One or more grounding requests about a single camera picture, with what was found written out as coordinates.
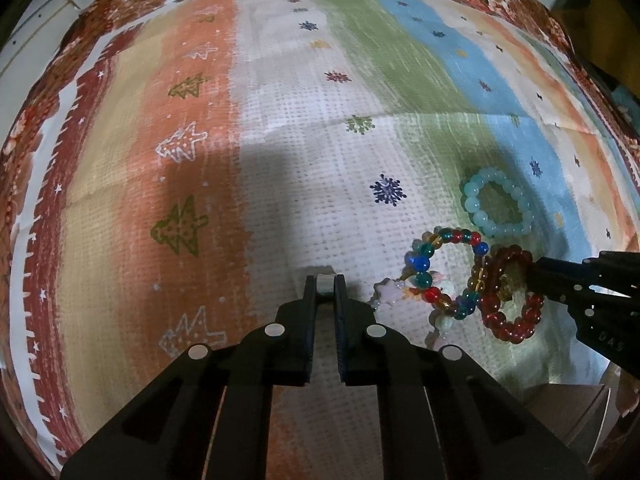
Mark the striped printed tablecloth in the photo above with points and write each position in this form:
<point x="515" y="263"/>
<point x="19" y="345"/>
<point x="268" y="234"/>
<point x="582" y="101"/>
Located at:
<point x="300" y="110"/>

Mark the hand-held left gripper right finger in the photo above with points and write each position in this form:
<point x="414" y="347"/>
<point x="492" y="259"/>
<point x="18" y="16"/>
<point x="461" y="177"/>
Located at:
<point x="342" y="310"/>

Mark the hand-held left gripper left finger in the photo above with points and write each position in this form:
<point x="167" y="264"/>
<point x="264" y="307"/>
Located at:
<point x="311" y="305"/>

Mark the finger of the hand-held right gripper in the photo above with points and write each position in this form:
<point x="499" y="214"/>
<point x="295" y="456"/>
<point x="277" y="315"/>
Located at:
<point x="605" y="325"/>
<point x="575" y="275"/>

